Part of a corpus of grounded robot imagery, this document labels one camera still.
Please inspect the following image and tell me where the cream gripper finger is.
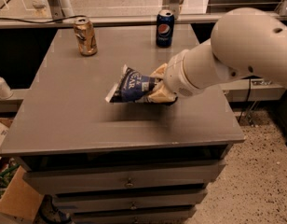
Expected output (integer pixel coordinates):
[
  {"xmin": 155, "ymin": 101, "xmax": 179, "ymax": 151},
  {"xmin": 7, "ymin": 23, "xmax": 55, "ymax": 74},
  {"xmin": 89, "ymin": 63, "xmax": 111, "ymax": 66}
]
[
  {"xmin": 150, "ymin": 63, "xmax": 168, "ymax": 79},
  {"xmin": 147, "ymin": 81, "xmax": 177, "ymax": 104}
]

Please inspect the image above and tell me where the blue chip bag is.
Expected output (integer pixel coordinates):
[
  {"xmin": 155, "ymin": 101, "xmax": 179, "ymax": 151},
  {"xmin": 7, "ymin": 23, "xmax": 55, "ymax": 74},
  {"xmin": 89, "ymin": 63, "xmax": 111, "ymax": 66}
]
[{"xmin": 105, "ymin": 65, "xmax": 160, "ymax": 103}]

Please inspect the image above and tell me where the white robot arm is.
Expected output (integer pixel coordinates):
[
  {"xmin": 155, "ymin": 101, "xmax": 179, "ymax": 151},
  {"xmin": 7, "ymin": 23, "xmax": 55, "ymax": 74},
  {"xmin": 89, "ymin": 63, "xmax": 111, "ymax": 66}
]
[{"xmin": 147, "ymin": 8, "xmax": 287, "ymax": 104}]

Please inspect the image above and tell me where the blue Pepsi can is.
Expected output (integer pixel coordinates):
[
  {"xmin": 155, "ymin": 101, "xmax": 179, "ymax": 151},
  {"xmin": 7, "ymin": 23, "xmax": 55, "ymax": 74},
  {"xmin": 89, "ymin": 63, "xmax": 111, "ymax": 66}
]
[{"xmin": 156, "ymin": 9, "xmax": 174, "ymax": 48}]

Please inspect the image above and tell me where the orange soda can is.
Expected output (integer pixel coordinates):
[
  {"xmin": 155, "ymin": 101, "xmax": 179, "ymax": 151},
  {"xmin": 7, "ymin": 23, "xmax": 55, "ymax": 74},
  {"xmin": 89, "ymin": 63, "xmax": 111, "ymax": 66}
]
[{"xmin": 74, "ymin": 17, "xmax": 98, "ymax": 56}]

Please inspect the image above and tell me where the top grey drawer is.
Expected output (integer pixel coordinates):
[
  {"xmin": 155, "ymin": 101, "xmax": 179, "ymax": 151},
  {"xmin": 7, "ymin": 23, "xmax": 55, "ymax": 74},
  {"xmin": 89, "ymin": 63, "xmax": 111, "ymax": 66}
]
[{"xmin": 23, "ymin": 160, "xmax": 226, "ymax": 195}]

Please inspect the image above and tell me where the grey drawer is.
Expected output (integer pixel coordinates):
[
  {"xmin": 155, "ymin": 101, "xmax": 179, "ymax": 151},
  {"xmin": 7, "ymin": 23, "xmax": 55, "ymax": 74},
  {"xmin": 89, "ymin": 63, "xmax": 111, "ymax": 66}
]
[
  {"xmin": 72, "ymin": 205, "xmax": 196, "ymax": 224},
  {"xmin": 53, "ymin": 189, "xmax": 207, "ymax": 213},
  {"xmin": 23, "ymin": 160, "xmax": 226, "ymax": 195}
]

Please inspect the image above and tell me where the grey drawer cabinet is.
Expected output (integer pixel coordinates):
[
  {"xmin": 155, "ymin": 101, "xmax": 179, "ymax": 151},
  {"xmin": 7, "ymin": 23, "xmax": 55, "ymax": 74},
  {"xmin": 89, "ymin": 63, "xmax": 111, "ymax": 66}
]
[{"xmin": 0, "ymin": 24, "xmax": 246, "ymax": 224}]

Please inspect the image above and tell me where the bottom grey drawer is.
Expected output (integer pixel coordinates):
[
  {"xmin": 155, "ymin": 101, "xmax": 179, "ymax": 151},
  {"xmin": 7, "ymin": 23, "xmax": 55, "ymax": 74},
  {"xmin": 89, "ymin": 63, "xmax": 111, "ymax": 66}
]
[{"xmin": 72, "ymin": 205, "xmax": 196, "ymax": 224}]

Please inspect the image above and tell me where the middle grey drawer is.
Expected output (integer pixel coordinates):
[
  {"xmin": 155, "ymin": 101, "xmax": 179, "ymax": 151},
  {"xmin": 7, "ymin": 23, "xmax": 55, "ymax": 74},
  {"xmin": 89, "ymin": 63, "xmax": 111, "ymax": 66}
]
[{"xmin": 53, "ymin": 189, "xmax": 207, "ymax": 213}]

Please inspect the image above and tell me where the white cylinder at left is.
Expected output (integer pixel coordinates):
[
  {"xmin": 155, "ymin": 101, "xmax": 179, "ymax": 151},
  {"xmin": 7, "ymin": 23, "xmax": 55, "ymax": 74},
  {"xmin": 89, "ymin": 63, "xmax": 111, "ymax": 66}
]
[{"xmin": 0, "ymin": 77, "xmax": 13, "ymax": 99}]

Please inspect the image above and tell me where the cardboard box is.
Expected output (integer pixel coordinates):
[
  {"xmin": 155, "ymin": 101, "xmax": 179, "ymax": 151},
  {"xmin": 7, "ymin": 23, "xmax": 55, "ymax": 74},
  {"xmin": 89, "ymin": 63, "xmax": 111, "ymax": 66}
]
[{"xmin": 0, "ymin": 167, "xmax": 44, "ymax": 224}]

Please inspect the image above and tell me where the grey metal rail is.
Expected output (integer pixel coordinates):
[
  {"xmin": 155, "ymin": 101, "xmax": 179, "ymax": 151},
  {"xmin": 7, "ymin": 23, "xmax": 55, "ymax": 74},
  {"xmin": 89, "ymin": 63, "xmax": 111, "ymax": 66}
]
[{"xmin": 0, "ymin": 13, "xmax": 224, "ymax": 29}]

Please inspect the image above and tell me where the black hanging cable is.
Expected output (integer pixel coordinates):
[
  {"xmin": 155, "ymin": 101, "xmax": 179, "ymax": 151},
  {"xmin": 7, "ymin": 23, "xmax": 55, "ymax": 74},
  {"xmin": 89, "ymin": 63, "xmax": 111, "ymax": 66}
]
[{"xmin": 237, "ymin": 77, "xmax": 253, "ymax": 123}]

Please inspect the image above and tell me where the black cable on rail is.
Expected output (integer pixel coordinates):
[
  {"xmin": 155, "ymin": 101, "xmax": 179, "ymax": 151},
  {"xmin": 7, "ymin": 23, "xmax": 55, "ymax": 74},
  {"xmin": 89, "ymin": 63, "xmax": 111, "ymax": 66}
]
[{"xmin": 0, "ymin": 14, "xmax": 88, "ymax": 25}]

